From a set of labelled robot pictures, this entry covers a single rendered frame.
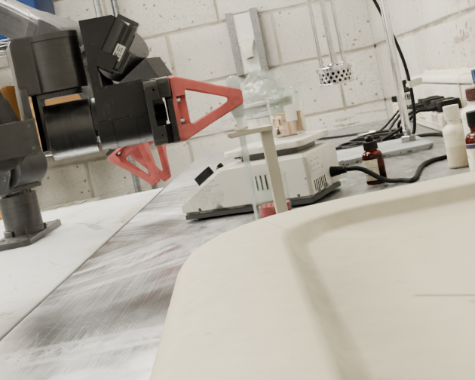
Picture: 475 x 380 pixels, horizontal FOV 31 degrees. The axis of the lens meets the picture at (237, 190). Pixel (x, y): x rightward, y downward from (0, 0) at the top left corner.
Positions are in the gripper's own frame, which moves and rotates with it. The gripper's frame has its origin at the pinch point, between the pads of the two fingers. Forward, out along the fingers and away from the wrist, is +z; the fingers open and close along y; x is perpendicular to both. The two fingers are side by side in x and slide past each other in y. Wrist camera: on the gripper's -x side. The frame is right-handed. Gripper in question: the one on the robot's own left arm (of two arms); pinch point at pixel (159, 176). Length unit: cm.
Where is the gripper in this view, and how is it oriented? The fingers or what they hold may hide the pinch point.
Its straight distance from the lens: 129.8
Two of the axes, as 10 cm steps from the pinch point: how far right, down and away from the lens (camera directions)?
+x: -7.1, 5.5, 4.3
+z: 5.8, 8.1, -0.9
